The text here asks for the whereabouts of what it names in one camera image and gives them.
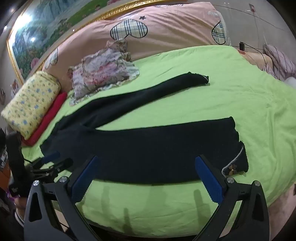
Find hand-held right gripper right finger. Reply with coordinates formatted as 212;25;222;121
194;155;270;241

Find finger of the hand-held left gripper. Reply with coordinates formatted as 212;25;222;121
30;151;61;171
29;158;74;183

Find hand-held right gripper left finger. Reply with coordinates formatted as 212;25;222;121
24;155;100;241

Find black pants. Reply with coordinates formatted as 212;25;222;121
40;72;249;186

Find red towel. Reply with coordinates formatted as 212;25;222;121
22;91;68;146

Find yellow patterned pillow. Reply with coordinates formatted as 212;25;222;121
1;71;62;140

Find green bed sheet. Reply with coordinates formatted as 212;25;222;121
21;45;296;239

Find floral ruffled cloth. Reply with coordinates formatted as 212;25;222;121
67;39;140;107

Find gold-framed landscape painting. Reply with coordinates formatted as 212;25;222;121
6;0;188;85

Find striped pillow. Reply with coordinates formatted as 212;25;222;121
262;44;296;80

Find pink quilt with plaid hearts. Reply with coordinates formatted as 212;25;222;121
42;1;232;93

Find black charger cable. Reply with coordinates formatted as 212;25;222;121
245;44;267;71

